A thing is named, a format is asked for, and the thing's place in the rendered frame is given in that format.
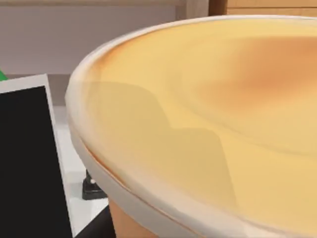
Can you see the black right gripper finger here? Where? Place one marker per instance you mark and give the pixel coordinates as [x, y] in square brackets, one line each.
[99, 225]

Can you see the small black stapler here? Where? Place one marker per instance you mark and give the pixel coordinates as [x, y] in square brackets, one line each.
[90, 189]

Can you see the white framed blackboard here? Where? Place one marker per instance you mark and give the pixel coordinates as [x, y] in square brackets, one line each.
[24, 153]

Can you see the orange cup with white rim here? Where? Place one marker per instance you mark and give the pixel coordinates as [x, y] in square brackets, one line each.
[188, 104]

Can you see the green bottle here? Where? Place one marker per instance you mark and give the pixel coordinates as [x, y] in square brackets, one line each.
[2, 76]

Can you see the wooden cupboard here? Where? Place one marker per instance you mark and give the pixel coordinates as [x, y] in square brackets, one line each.
[260, 7]

